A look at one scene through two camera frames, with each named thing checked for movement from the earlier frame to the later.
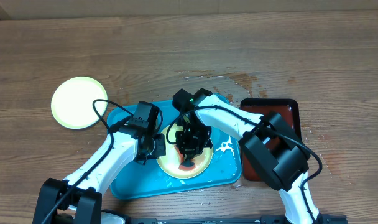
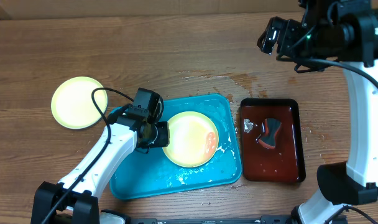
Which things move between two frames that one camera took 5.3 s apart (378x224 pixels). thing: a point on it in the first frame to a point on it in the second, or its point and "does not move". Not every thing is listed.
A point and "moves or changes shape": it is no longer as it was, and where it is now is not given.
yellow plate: x=170 y=163 moves or changes shape
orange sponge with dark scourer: x=184 y=165 moves or changes shape
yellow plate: x=72 y=102 does not move
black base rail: x=324 y=219 does not move
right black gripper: x=191 y=148 to x=286 y=35
